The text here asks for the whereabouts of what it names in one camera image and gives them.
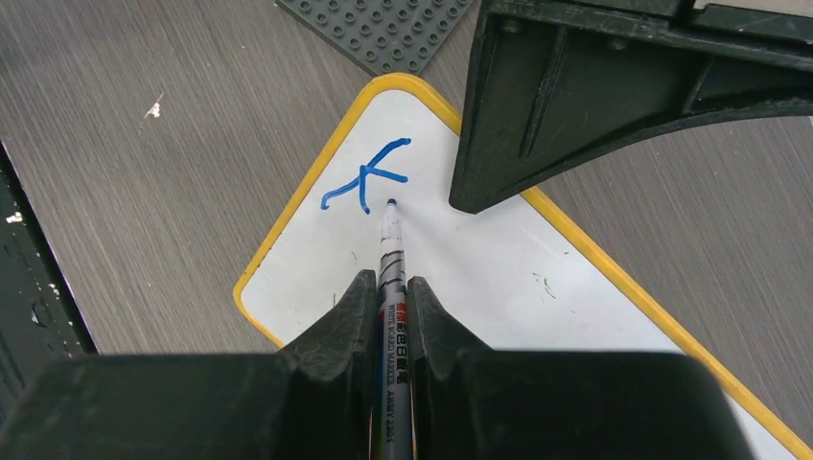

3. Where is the yellow framed whiteboard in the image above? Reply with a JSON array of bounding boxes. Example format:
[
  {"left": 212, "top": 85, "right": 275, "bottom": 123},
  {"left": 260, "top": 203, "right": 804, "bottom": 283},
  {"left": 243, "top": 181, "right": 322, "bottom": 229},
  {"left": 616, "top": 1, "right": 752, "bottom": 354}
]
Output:
[{"left": 233, "top": 73, "right": 812, "bottom": 459}]

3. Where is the grey studded baseplate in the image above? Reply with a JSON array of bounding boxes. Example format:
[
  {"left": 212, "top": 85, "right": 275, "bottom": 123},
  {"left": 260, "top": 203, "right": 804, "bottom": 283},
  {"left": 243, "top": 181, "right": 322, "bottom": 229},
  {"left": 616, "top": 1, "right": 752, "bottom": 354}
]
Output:
[{"left": 275, "top": 0, "right": 472, "bottom": 77}]

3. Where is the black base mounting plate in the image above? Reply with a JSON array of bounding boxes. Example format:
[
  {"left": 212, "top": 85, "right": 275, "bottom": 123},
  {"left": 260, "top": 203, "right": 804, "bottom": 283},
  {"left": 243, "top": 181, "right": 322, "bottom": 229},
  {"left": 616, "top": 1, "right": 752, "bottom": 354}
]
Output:
[{"left": 1, "top": 149, "right": 98, "bottom": 422}]

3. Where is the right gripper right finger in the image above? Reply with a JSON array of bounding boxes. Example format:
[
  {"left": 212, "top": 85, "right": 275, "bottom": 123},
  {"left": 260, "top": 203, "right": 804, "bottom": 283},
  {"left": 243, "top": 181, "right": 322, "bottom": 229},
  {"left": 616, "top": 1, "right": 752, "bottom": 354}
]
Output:
[{"left": 406, "top": 277, "right": 753, "bottom": 459}]

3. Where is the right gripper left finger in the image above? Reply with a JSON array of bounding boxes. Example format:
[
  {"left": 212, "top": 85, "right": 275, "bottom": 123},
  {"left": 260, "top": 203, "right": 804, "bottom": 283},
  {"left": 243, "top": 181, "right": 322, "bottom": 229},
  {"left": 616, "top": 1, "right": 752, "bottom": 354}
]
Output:
[{"left": 1, "top": 269, "right": 377, "bottom": 459}]

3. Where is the whiteboard marker pen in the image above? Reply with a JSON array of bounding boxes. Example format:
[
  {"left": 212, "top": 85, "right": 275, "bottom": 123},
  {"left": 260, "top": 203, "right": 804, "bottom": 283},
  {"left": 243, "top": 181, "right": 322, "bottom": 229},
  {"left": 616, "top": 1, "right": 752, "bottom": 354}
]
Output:
[{"left": 370, "top": 198, "right": 413, "bottom": 459}]

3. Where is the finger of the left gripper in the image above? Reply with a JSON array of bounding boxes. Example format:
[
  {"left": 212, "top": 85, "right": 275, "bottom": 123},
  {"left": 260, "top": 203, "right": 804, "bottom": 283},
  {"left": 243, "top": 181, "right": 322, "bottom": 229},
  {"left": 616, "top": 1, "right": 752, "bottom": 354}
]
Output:
[{"left": 449, "top": 1, "right": 812, "bottom": 214}]

